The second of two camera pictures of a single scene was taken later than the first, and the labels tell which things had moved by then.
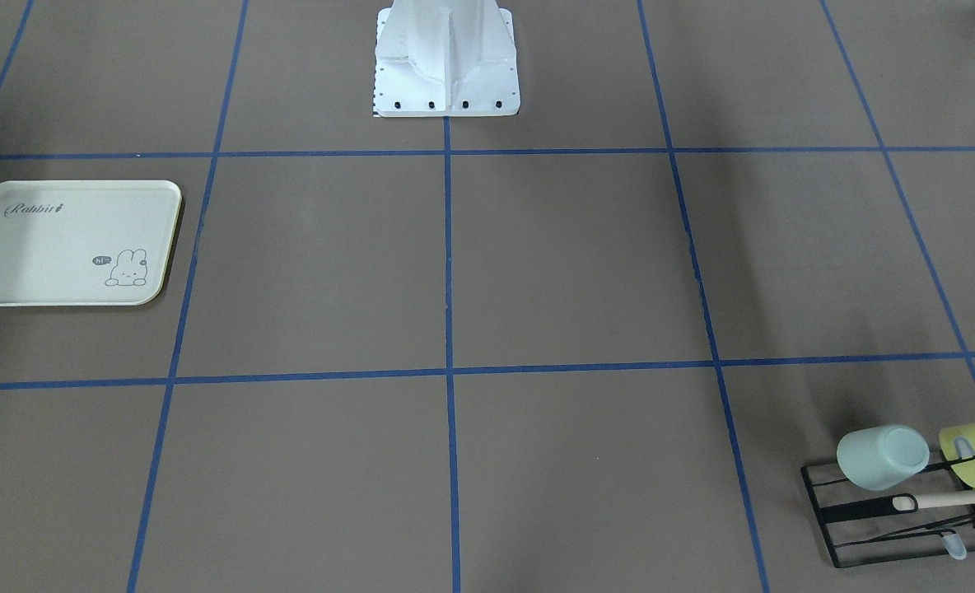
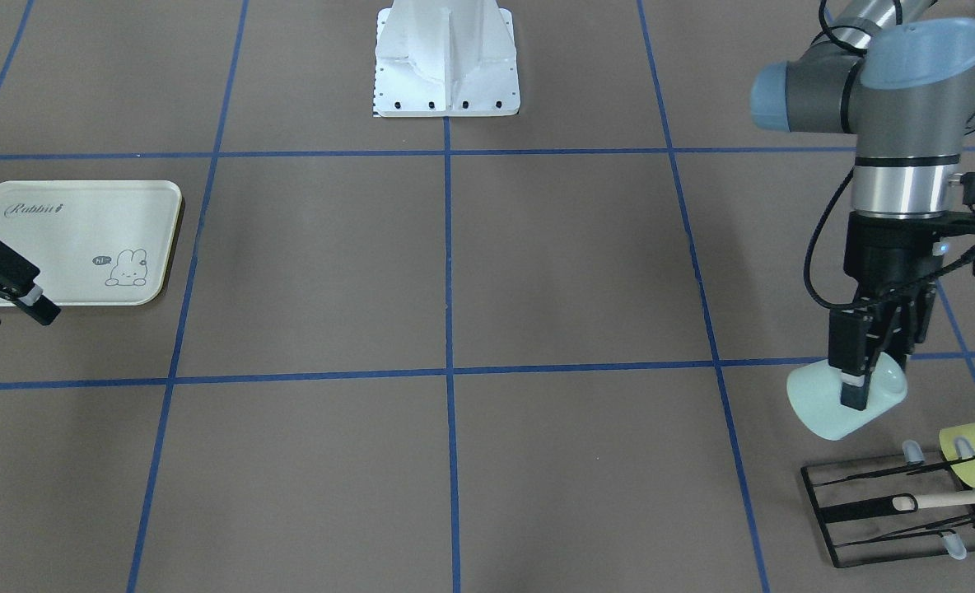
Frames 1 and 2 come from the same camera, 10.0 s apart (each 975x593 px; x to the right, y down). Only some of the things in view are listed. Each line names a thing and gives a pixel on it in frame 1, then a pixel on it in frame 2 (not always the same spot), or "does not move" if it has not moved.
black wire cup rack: (930, 513) does not move
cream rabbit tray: (93, 243) does not move
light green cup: (882, 457) → (816, 391)
